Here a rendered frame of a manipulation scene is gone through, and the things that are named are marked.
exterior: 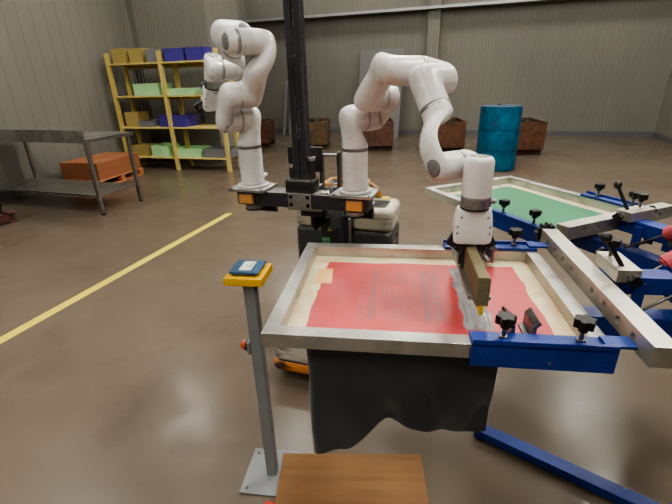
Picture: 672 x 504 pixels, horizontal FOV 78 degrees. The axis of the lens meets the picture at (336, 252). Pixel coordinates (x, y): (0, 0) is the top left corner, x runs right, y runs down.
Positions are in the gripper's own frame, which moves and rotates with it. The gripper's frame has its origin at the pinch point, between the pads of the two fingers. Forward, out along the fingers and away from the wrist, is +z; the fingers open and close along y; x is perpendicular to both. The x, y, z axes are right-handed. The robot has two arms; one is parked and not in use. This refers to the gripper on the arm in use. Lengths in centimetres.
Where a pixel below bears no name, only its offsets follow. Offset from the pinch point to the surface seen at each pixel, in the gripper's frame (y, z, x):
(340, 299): 35.5, 11.2, 5.7
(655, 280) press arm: -46.7, 2.9, 3.4
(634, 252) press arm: -66, 14, -42
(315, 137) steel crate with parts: 193, 82, -837
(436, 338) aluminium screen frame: 10.8, 7.5, 27.8
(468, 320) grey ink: 1.4, 10.5, 14.8
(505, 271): -15.1, 11.1, -16.5
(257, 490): 72, 106, -2
